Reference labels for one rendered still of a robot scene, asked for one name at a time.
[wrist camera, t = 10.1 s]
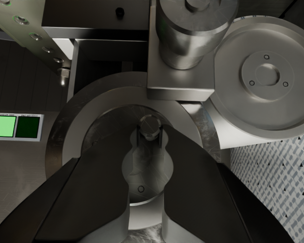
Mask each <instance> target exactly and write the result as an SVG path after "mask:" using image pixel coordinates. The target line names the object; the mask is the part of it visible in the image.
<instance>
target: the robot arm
mask: <svg viewBox="0 0 304 243"><path fill-rule="evenodd" d="M139 143H140V130H139V125H138V123H131V124H129V125H128V126H126V127H124V128H122V129H120V130H118V131H117V132H115V133H113V134H111V135H109V136H108V137H106V138H104V139H102V140H100V141H99V142H97V143H96V144H95V145H93V146H92V147H91V148H89V149H88V150H87V151H86V152H85V153H84V154H83V155H81V156H80V157H79V158H71V159H70V160H69V161H68V162H67V163H66V164H64V165H63V166H62V167H61V168H60V169H59V170H58V171H56V172H55V173H54V174H53V175H52V176H51V177H50V178H48V179H47V180H46V181H45V182H44V183H43V184H41V185H40V186H39V187H38V188H37V189H36V190H35V191H33V192H32V193H31V194H30V195H29V196H28V197H27V198H25V199H24V200H23V201H22V202H21V203H20V204H19V205H18V206H17V207H16V208H15V209H14V210H13V211H12V212H11V213H10V214H9V215H8V216H7V217H6V218H5V219H4V220H3V221H2V222H1V223H0V243H121V242H122V241H123V240H124V239H125V238H126V237H127V234H128V226H129V217H130V202H129V185H128V183H127V182H126V179H127V177H128V176H129V175H130V173H131V172H132V171H133V152H134V151H135V150H136V149H137V148H139ZM159 148H161V149H162V151H163V152H164V153H165V156H164V169H163V171H164V173H165V175H166V176H167V178H168V180H169V181H168V182H167V184H166V185H165V187H164V195H163V208H162V237H163V239H164V241H165V242H166V243H295V242H294V241H293V239H292V238H291V237H290V235H289V234H288V233H287V231H286V230H285V229H284V227H283V226H282V225H281V224H280V222H279V221H278V220H277V219H276V217H275V216H274V215H273V214H272V213H271V212H270V211H269V210H268V209H267V207H266V206H265V205H264V204H263V203H262V202H261V201H260V200H259V199H258V198H257V197H256V196H255V195H254V194H253V193H252V192H251V191H250V190H249V189H248V188H247V187H246V186H245V185H244V183H243V182H242V181H241V180H240V179H239V178H238V177H237V176H236V175H235V174H234V173H233V172H232V171H231V170H230V169H229V168H228V167H227V166H226V165H225V164H224V163H221V162H217V161H216V160H215V159H214V158H213V157H212V156H211V155H210V154H209V153H208V152H207V151H206V150H205V149H203V148H202V147H201V146H200V145H198V144H197V143H195V142H194V141H193V140H191V139H190V138H188V137H187V136H185V135H184V134H182V133H181V132H179V131H178V130H176V129H175V128H173V127H172V126H170V125H168V124H163V125H161V128H160V136H159Z"/></svg>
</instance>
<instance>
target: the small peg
mask: <svg viewBox="0 0 304 243"><path fill-rule="evenodd" d="M138 125H139V130H140V133H141V135H142V137H143V138H144V139H145V140H148V141H153V140H155V139H156V138H157V137H158V136H159V133H160V128H161V122H160V120H159V119H158V118H157V117H156V116H154V115H146V116H144V117H142V118H141V120H140V121H139V124H138Z"/></svg>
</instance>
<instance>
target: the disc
mask: <svg viewBox="0 0 304 243"><path fill-rule="evenodd" d="M127 86H141V87H147V72H139V71H130V72H121V73H116V74H112V75H108V76H106V77H103V78H100V79H98V80H96V81H94V82H92V83H90V84H89V85H87V86H85V87H84V88H82V89H81V90H80V91H79V92H78V93H76V94H75V95H74V96H73V97H72V98H71V99H70V100H69V101H68V102H67V103H66V104H65V106H64V107H63V108H62V110H61V111H60V113H59V115H58V116H57V118H56V120H55V122H54V124H53V126H52V129H51V131H50V134H49V137H48V141H47V145H46V151H45V174H46V180H47V179H48V178H50V177H51V176H52V175H53V174H54V173H55V172H56V171H58V170H59V169H60V168H61V167H62V163H61V156H62V148H63V143H64V139H65V136H66V133H67V130H68V128H69V126H70V124H71V122H72V121H73V119H74V118H75V116H76V115H77V114H78V112H79V111H80V110H81V109H82V108H83V107H84V106H85V105H86V104H87V103H88V102H90V101H91V100H92V99H94V98H95V97H97V96H99V95H100V94H102V93H104V92H107V91H109V90H112V89H116V88H120V87H127ZM176 101H177V102H179V103H180V104H181V105H182V106H183V107H184V108H185V109H186V110H187V111H188V113H189V114H190V116H191V117H192V119H193V120H194V122H195V124H196V126H197V128H198V131H199V133H200V136H201V140H202V145H203V149H205V150H206V151H207V152H208V153H209V154H210V155H211V156H212V157H213V158H214V159H215V160H216V161H217V162H221V147H220V142H219V137H218V134H217V131H216V128H215V125H214V123H213V121H212V119H211V117H210V115H209V113H208V112H207V110H206V109H205V107H204V106H203V105H202V103H201V102H200V101H183V100H176ZM121 243H166V242H165V241H164V239H163V237H162V224H158V225H156V226H153V227H150V228H146V229H137V230H128V234H127V237H126V238H125V239H124V240H123V241H122V242H121Z"/></svg>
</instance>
